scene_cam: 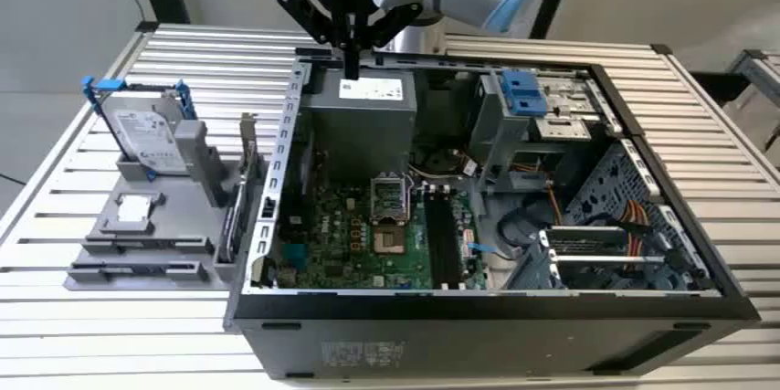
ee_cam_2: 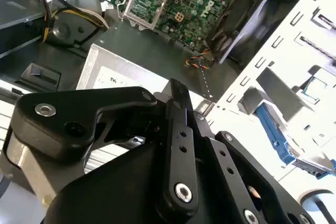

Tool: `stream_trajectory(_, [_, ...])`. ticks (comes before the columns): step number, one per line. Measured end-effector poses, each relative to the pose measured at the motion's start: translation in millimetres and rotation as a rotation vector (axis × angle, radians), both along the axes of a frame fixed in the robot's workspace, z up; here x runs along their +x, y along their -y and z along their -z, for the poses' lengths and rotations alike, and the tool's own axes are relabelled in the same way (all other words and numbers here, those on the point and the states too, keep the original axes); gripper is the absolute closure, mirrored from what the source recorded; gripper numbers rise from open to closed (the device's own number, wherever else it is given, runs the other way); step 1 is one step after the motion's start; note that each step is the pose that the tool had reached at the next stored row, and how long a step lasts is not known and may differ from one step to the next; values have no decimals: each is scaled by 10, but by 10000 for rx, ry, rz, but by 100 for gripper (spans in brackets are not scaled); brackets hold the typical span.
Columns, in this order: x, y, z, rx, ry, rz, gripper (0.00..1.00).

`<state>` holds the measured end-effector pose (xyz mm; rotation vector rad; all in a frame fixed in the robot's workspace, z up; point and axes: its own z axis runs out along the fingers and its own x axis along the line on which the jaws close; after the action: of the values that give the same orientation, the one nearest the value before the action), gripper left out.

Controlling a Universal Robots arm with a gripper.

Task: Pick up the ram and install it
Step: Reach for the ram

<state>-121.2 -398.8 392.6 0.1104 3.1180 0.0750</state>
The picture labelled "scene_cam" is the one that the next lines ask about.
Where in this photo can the black open PC case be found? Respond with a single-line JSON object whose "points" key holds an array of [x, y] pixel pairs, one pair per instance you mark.
{"points": [[487, 344]]}

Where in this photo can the silver metal drive cage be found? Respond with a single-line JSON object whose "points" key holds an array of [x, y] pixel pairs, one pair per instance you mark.
{"points": [[560, 129]]}

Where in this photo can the grey plastic parts rack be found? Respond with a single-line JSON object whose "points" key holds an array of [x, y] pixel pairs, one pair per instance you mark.
{"points": [[176, 221]]}

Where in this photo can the CPU socket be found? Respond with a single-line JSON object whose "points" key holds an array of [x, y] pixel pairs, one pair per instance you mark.
{"points": [[389, 240]]}

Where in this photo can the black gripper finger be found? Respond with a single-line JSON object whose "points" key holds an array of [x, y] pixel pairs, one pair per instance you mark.
{"points": [[389, 24], [307, 11]]}

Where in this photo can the grey power supply unit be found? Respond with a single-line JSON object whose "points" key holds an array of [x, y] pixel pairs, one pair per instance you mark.
{"points": [[365, 134]]}

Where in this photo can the grey metal cabinet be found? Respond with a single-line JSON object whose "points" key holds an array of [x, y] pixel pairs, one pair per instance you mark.
{"points": [[755, 88]]}

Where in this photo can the blue plastic drive latch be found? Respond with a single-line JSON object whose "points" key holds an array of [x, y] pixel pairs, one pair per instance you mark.
{"points": [[523, 93]]}

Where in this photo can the graphics card with silver bracket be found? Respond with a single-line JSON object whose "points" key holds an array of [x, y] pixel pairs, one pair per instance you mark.
{"points": [[245, 129]]}

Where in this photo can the silver topped CPU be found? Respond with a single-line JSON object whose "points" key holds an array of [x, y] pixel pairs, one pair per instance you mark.
{"points": [[133, 209]]}

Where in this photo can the blue motherboard connector block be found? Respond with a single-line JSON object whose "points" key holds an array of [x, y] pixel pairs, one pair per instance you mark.
{"points": [[293, 256]]}

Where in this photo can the black RAM slot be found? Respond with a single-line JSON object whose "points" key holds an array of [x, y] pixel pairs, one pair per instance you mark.
{"points": [[441, 237], [457, 237], [433, 237], [449, 237]]}

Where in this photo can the silver hard disk drive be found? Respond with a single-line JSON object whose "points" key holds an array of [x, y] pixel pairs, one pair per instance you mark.
{"points": [[143, 134]]}

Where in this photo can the silver disk bay cage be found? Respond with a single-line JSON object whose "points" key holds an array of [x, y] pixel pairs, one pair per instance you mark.
{"points": [[585, 240]]}

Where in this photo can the green Dell motherboard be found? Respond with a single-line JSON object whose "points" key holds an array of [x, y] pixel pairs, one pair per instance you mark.
{"points": [[399, 266]]}

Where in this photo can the dark RAM stick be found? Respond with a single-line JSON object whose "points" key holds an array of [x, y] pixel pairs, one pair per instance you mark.
{"points": [[145, 241], [137, 266]]}

